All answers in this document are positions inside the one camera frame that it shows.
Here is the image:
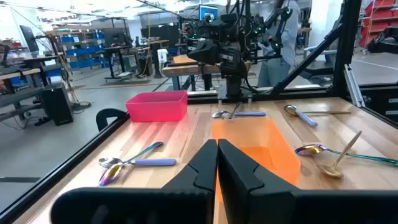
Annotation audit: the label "person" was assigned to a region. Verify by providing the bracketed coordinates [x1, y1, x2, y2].
[257, 0, 302, 88]

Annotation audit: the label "black floor cables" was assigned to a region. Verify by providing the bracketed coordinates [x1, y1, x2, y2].
[70, 100, 93, 113]

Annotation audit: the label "pink plastic bin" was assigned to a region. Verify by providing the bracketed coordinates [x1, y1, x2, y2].
[125, 90, 188, 123]

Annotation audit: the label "blue bin shelf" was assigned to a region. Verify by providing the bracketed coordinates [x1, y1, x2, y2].
[58, 29, 106, 70]

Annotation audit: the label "blue screen monitor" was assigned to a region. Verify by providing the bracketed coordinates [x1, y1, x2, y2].
[198, 4, 219, 22]

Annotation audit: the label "wooden workbench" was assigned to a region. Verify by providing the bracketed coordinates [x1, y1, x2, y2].
[162, 54, 252, 91]

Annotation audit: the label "black standing desk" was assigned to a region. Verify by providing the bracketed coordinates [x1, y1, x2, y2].
[104, 39, 170, 80]

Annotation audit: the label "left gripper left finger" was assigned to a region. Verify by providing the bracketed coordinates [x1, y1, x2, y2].
[50, 139, 218, 224]

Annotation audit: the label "black computer tower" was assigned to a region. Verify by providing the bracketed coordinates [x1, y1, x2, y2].
[41, 83, 74, 126]

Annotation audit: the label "black office desk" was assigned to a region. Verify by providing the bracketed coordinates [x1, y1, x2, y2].
[0, 52, 62, 94]

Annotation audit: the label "orange plastic bin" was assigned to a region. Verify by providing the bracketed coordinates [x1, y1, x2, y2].
[211, 117, 302, 205]

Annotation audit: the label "red bin rack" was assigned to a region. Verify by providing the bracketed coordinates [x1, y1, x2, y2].
[357, 0, 398, 49]

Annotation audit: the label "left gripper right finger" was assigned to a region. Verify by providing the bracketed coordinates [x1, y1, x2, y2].
[217, 138, 398, 224]

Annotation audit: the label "silver aluminium bar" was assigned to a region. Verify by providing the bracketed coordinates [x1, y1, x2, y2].
[343, 63, 367, 108]

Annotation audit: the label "black aluminium rig frame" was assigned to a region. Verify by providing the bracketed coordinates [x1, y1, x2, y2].
[0, 0, 398, 222]

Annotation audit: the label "black computer monitor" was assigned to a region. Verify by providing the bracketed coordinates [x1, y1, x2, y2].
[19, 24, 40, 53]

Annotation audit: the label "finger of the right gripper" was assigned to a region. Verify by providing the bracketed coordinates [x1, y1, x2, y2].
[187, 39, 208, 65]
[207, 39, 219, 65]

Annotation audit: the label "gold spoon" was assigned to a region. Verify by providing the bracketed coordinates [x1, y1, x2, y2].
[300, 110, 353, 115]
[317, 130, 363, 179]

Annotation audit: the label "lavender-handled silver utensil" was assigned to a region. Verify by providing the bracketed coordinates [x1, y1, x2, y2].
[284, 104, 319, 128]
[98, 157, 177, 169]
[211, 110, 267, 119]

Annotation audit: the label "black frame clamp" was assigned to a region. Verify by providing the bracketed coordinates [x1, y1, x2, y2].
[95, 108, 129, 133]

